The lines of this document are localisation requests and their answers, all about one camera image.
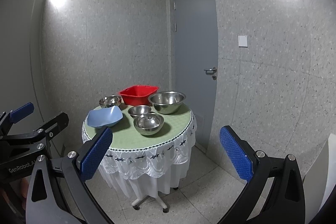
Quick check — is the round table with lace cloth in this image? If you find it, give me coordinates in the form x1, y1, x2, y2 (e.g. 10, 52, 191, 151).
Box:
81, 101, 197, 213

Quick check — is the grey door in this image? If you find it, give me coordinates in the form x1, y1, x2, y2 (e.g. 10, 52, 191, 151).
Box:
170, 0, 218, 152

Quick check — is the small plain steel bowl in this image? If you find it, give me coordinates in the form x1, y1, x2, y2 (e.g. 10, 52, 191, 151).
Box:
127, 105, 151, 118

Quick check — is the metal door handle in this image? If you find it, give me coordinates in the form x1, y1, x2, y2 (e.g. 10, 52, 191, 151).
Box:
204, 67, 217, 75

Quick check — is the white wall switch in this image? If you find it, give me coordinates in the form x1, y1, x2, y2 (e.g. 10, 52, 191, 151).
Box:
238, 35, 248, 48

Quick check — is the small faceted steel bowl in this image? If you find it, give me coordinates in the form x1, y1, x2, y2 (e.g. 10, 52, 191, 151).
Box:
98, 95, 122, 108

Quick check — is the medium shiny steel bowl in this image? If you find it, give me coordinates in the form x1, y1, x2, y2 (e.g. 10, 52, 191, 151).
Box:
133, 113, 165, 136

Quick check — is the large stainless steel bowl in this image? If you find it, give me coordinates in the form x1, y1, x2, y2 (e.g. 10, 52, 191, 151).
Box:
148, 91, 186, 115

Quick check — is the blue plastic bowl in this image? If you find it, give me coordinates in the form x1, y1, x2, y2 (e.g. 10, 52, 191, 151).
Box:
87, 106, 123, 128

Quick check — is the red plastic basin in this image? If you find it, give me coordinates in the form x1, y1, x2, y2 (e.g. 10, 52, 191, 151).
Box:
119, 85, 159, 106

